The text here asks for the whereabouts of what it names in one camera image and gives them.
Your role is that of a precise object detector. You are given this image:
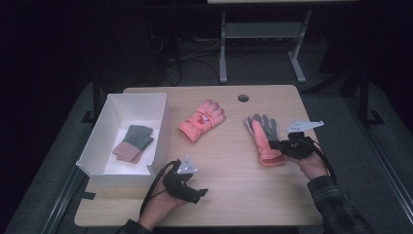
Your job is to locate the white box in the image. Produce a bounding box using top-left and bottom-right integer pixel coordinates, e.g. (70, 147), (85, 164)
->
(75, 93), (173, 188)

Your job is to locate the metal floor rail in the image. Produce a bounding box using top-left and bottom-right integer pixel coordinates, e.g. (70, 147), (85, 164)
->
(344, 97), (413, 217)
(40, 165), (89, 234)

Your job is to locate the person's right hand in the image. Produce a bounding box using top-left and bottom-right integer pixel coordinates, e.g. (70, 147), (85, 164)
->
(289, 147), (329, 181)

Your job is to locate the grey metal stand frame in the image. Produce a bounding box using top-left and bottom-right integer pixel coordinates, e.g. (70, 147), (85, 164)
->
(218, 9), (308, 86)

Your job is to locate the black floor cable bundle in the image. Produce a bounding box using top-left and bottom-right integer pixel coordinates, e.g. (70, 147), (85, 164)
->
(149, 32), (222, 87)

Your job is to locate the black stand leg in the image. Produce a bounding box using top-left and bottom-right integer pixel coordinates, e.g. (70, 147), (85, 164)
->
(81, 69), (103, 125)
(355, 67), (386, 128)

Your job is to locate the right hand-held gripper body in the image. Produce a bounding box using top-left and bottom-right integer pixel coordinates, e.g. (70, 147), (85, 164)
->
(279, 120), (325, 160)

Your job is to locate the light grey floor cable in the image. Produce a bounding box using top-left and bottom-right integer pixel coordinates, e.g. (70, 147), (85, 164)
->
(179, 38), (222, 62)

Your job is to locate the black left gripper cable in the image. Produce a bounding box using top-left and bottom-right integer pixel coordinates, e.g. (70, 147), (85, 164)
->
(139, 159), (182, 217)

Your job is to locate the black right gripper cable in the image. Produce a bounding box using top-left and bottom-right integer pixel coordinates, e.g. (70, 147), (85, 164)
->
(305, 136), (339, 186)

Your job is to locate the person's left hand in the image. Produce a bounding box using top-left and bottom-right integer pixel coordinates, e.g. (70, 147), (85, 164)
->
(137, 175), (189, 231)

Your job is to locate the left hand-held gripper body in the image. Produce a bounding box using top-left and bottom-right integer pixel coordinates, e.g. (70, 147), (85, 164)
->
(162, 156), (200, 204)

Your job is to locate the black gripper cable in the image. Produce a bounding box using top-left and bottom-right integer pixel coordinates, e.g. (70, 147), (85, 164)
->
(139, 159), (182, 217)
(305, 136), (339, 186)

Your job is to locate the grey pink knit fingerless glove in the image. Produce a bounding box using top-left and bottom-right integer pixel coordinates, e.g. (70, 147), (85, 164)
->
(116, 136), (156, 165)
(111, 125), (154, 163)

